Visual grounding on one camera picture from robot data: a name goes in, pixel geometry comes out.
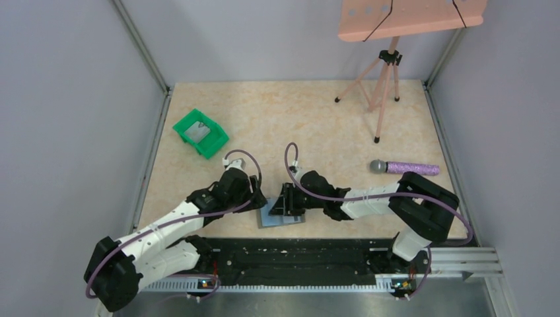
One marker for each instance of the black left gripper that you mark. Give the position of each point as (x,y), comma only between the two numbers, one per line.
(257,197)

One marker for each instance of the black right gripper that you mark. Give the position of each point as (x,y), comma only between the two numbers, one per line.
(288,199)

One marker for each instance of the grey card holder wallet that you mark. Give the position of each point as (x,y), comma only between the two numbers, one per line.
(266,220)

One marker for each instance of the card with black stripe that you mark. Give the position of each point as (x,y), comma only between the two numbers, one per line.
(197,132)

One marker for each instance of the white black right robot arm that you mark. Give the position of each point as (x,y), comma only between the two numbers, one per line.
(426,208)

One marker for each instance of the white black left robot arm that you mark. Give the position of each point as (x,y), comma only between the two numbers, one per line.
(157,240)

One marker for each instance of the green plastic bin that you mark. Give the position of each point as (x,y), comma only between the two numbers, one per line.
(209,146)

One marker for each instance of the purple glitter microphone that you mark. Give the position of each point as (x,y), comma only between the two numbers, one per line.
(391,167)

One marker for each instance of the pink music stand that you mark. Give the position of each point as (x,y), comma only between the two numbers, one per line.
(362,20)

